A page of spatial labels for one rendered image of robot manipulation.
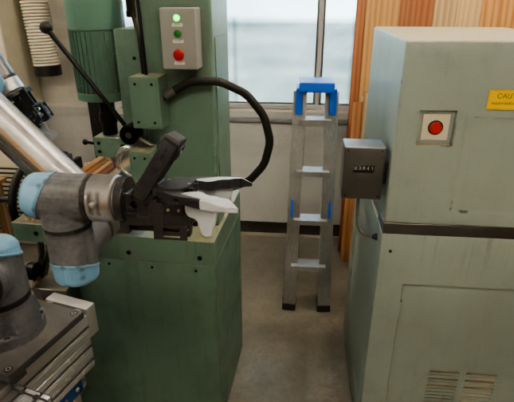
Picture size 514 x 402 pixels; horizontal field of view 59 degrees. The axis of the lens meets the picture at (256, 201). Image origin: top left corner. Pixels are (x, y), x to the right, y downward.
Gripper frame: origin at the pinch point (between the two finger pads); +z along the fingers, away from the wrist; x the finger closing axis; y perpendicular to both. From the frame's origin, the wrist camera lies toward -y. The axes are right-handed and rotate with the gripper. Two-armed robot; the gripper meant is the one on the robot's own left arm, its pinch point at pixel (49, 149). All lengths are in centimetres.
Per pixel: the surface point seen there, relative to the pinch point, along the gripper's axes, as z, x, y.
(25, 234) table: 18.0, -26.5, -4.5
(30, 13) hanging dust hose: -71, 119, -46
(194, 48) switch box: -2, -7, 64
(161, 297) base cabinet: 60, -12, 10
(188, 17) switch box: -10, -7, 66
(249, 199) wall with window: 89, 144, -2
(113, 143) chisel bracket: 8.9, 6.7, 17.8
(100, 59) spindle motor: -14.6, 2.8, 32.9
